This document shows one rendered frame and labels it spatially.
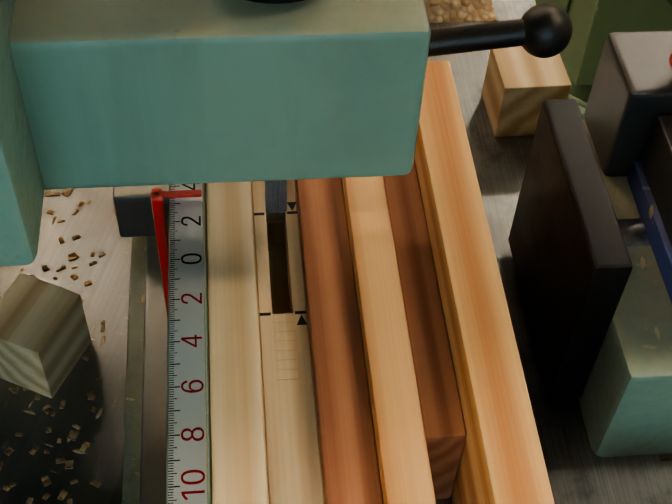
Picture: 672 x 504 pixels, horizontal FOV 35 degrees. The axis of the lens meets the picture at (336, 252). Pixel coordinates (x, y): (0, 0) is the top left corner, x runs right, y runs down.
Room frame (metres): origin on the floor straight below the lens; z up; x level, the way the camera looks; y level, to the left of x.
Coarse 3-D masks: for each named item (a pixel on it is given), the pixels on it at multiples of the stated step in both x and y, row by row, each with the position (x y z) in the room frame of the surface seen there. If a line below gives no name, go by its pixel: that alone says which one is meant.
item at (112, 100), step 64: (64, 0) 0.28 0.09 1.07; (128, 0) 0.29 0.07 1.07; (192, 0) 0.29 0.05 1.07; (320, 0) 0.29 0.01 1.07; (384, 0) 0.29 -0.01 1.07; (64, 64) 0.26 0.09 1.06; (128, 64) 0.27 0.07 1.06; (192, 64) 0.27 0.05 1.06; (256, 64) 0.27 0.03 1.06; (320, 64) 0.27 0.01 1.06; (384, 64) 0.28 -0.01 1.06; (64, 128) 0.26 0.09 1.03; (128, 128) 0.26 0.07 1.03; (192, 128) 0.27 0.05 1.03; (256, 128) 0.27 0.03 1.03; (320, 128) 0.27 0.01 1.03; (384, 128) 0.28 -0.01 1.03
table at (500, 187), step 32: (512, 0) 0.52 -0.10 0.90; (480, 64) 0.46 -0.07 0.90; (480, 96) 0.44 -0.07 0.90; (480, 128) 0.41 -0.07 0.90; (480, 160) 0.39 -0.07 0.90; (512, 160) 0.39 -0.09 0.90; (512, 192) 0.37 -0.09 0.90; (512, 288) 0.31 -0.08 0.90; (512, 320) 0.29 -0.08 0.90; (544, 416) 0.24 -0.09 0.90; (576, 416) 0.24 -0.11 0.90; (544, 448) 0.22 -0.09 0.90; (576, 448) 0.23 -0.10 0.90; (576, 480) 0.21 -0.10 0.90; (608, 480) 0.21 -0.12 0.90; (640, 480) 0.21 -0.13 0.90
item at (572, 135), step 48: (576, 144) 0.31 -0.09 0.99; (528, 192) 0.32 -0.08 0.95; (576, 192) 0.28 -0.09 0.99; (528, 240) 0.31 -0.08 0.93; (576, 240) 0.26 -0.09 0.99; (624, 240) 0.29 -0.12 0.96; (528, 288) 0.29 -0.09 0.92; (576, 288) 0.25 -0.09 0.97; (624, 288) 0.25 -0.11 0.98; (576, 336) 0.24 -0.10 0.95; (576, 384) 0.25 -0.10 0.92
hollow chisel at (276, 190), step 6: (276, 180) 0.30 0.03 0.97; (282, 180) 0.30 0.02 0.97; (270, 186) 0.30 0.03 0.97; (276, 186) 0.30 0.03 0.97; (282, 186) 0.30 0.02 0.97; (270, 192) 0.30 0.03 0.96; (276, 192) 0.30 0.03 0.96; (282, 192) 0.30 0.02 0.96; (270, 198) 0.30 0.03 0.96; (276, 198) 0.30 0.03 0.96; (282, 198) 0.30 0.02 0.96; (270, 204) 0.30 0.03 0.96; (276, 204) 0.30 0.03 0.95; (282, 204) 0.30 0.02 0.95; (270, 210) 0.30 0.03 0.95; (276, 210) 0.30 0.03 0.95; (282, 210) 0.30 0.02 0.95
